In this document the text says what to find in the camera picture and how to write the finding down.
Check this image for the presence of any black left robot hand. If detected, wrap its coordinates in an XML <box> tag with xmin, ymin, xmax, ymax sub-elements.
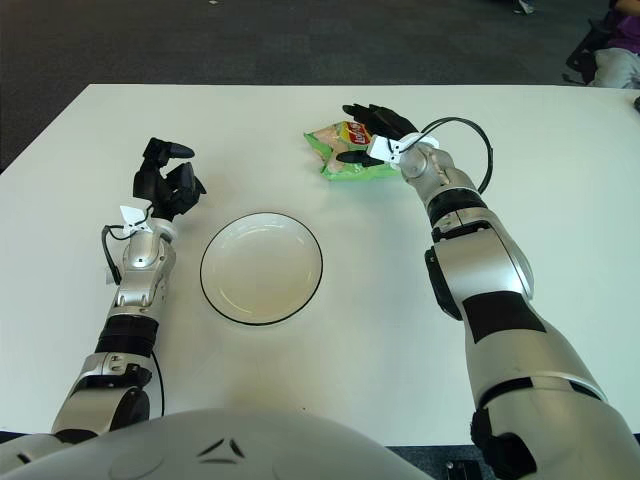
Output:
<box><xmin>132</xmin><ymin>137</ymin><xmax>207</xmax><ymax>221</ymax></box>

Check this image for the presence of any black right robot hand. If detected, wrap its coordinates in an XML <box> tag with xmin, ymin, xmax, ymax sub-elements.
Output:
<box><xmin>335</xmin><ymin>103</ymin><xmax>419</xmax><ymax>169</ymax></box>

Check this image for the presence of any green Lays chips bag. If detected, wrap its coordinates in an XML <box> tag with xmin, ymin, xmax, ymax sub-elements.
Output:
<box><xmin>303</xmin><ymin>119</ymin><xmax>401</xmax><ymax>182</ymax></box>

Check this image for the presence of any white plate with black rim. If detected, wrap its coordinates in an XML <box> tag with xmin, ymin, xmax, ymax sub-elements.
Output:
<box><xmin>199</xmin><ymin>212</ymin><xmax>325</xmax><ymax>327</ymax></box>

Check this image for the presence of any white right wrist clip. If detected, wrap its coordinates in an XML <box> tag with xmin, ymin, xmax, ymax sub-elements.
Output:
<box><xmin>367</xmin><ymin>134</ymin><xmax>416</xmax><ymax>165</ymax></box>

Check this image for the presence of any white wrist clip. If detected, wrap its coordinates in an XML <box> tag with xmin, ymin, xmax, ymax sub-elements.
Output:
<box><xmin>367</xmin><ymin>134</ymin><xmax>416</xmax><ymax>165</ymax></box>
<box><xmin>119</xmin><ymin>203</ymin><xmax>154</xmax><ymax>241</ymax></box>

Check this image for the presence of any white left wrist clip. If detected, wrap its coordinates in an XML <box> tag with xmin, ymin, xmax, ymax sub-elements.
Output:
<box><xmin>119</xmin><ymin>203</ymin><xmax>154</xmax><ymax>241</ymax></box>

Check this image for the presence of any black office chair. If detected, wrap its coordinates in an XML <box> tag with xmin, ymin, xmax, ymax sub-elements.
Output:
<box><xmin>564</xmin><ymin>9</ymin><xmax>616</xmax><ymax>86</ymax></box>

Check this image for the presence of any seated person in purple shirt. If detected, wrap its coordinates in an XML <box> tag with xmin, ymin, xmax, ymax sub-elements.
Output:
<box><xmin>592</xmin><ymin>0</ymin><xmax>640</xmax><ymax>91</ymax></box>

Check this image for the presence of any silver robot torso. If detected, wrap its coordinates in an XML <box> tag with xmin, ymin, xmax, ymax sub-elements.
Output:
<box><xmin>29</xmin><ymin>407</ymin><xmax>436</xmax><ymax>480</ymax></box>

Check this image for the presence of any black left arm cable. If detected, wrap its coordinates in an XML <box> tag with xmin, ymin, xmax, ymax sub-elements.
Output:
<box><xmin>101</xmin><ymin>199</ymin><xmax>166</xmax><ymax>419</ymax></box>

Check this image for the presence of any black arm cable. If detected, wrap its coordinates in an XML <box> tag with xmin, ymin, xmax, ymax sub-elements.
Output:
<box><xmin>399</xmin><ymin>117</ymin><xmax>494</xmax><ymax>194</ymax></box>
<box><xmin>101</xmin><ymin>199</ymin><xmax>166</xmax><ymax>419</ymax></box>

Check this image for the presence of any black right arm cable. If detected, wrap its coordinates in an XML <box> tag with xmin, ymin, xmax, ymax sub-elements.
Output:
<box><xmin>399</xmin><ymin>117</ymin><xmax>494</xmax><ymax>194</ymax></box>

